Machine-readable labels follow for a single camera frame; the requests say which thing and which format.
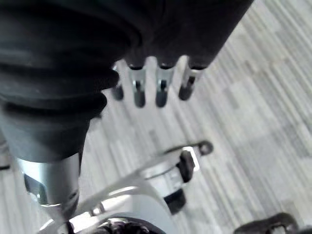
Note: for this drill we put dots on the dark robot foot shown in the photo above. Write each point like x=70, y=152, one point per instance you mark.
x=270, y=225

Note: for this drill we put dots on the silver robot leg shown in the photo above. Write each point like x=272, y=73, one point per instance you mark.
x=156, y=176

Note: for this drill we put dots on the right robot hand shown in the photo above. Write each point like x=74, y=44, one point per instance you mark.
x=61, y=73

